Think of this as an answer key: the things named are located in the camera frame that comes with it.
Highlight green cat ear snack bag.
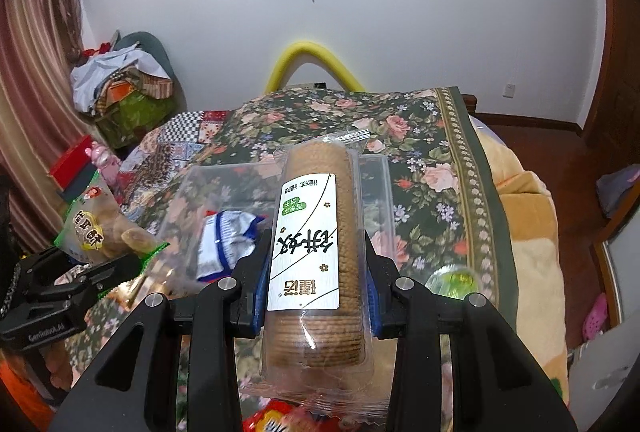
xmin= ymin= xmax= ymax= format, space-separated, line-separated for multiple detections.
xmin=54 ymin=178 xmax=167 ymax=265

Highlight blue white snack bag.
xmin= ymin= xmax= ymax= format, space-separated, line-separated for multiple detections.
xmin=195 ymin=210 xmax=264 ymax=283

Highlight round biscuit sleeve pack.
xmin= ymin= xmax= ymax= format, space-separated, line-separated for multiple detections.
xmin=241 ymin=129 xmax=388 ymax=422

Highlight red box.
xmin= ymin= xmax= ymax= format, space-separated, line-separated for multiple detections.
xmin=49 ymin=134 xmax=93 ymax=189

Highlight green jelly cup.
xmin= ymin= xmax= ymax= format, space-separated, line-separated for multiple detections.
xmin=425 ymin=264 xmax=484 ymax=300

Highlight pink plush toy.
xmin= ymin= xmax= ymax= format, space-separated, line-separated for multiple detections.
xmin=85 ymin=141 xmax=122 ymax=186

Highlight pink slipper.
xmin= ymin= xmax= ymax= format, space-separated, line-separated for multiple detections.
xmin=582 ymin=293 xmax=608 ymax=341

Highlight patchwork checkered quilt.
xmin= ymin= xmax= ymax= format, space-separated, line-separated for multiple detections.
xmin=112 ymin=111 xmax=231 ymax=215

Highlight red snack bag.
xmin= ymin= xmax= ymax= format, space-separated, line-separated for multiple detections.
xmin=243 ymin=400 xmax=342 ymax=432

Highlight clear plastic storage bin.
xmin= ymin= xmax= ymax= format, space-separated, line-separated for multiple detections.
xmin=143 ymin=155 xmax=396 ymax=298

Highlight striped brown curtain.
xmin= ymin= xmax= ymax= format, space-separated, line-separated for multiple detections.
xmin=1 ymin=0 xmax=91 ymax=250

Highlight beige yellow blanket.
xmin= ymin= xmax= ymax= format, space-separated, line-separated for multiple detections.
xmin=472 ymin=119 xmax=570 ymax=403

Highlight floral green bedspread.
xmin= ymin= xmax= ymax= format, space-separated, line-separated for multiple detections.
xmin=64 ymin=86 xmax=519 ymax=432

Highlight pile of clothes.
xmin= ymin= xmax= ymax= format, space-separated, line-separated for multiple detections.
xmin=70 ymin=32 xmax=179 ymax=149

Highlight yellow foam tube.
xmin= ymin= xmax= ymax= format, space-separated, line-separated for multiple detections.
xmin=264 ymin=40 xmax=367 ymax=94

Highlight wall power socket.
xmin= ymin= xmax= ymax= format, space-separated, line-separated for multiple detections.
xmin=503 ymin=84 xmax=515 ymax=99

